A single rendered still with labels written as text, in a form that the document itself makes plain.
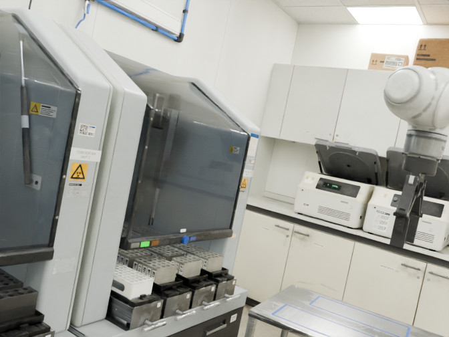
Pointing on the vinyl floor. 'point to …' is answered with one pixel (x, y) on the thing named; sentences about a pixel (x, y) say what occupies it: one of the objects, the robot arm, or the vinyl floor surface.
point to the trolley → (325, 317)
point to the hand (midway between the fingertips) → (403, 239)
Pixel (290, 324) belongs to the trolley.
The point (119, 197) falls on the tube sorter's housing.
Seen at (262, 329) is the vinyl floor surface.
